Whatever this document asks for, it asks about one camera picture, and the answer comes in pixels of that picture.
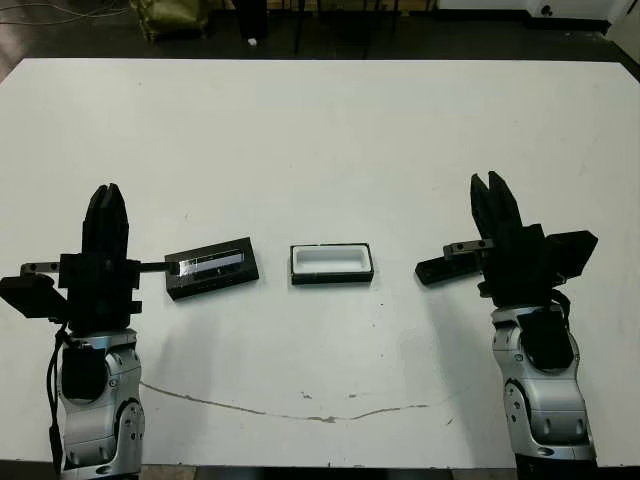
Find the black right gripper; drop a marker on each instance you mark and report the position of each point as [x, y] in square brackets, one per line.
[520, 265]

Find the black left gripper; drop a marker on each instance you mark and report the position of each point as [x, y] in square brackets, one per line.
[100, 295]

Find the black slim camera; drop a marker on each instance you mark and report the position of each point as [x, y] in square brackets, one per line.
[440, 270]

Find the black box lid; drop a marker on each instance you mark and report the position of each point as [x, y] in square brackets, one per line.
[215, 275]

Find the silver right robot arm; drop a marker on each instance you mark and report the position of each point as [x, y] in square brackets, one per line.
[550, 400]

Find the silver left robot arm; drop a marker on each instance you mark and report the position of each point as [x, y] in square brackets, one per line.
[95, 415]

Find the black box base white insert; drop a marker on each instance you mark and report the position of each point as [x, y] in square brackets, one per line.
[330, 277]

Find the white box with black knob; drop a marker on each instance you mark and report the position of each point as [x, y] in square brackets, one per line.
[575, 7]

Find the green woven bag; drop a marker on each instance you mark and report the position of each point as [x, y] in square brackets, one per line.
[170, 20]

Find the black upright stand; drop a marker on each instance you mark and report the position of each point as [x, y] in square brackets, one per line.
[255, 20]

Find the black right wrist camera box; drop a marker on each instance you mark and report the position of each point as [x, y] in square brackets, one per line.
[572, 252]

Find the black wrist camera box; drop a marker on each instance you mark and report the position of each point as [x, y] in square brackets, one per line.
[30, 297]
[572, 252]

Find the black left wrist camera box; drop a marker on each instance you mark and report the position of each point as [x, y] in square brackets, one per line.
[30, 297]

